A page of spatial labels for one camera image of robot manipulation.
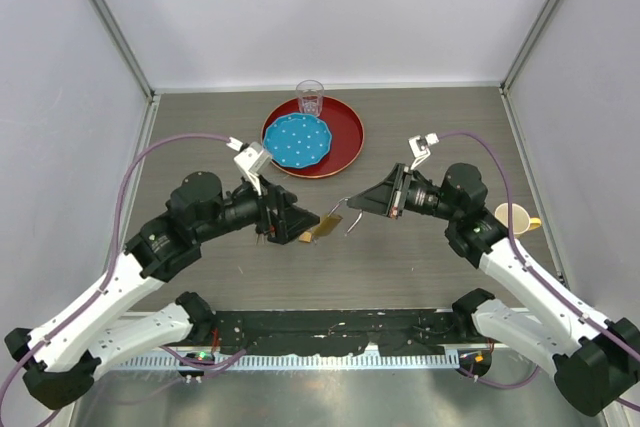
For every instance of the large brass padlock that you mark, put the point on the large brass padlock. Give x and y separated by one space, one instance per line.
332 219

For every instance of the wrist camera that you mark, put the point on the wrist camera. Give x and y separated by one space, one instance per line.
420 146
250 159

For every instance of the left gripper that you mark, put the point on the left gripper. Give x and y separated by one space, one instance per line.
289 221

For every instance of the clear plastic cup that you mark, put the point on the clear plastic cup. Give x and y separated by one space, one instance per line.
310 96

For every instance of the slotted cable duct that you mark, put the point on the slotted cable duct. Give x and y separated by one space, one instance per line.
370 359

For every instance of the blue dotted plate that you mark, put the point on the blue dotted plate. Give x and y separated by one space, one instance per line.
297 140

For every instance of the yellow cream mug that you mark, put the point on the yellow cream mug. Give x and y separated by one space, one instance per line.
518 217

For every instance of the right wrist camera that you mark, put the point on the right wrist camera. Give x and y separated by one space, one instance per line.
420 146

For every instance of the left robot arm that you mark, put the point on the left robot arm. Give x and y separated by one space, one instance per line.
63 358

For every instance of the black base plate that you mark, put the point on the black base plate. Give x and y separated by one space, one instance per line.
338 333

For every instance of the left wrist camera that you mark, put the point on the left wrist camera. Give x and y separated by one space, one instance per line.
250 159

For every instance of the red round tray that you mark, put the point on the red round tray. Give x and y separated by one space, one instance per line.
347 137

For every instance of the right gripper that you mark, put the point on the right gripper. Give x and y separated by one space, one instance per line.
382 199

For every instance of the small brass padlock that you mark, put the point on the small brass padlock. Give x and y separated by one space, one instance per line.
306 237

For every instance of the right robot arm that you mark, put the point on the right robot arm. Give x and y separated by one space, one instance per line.
591 359

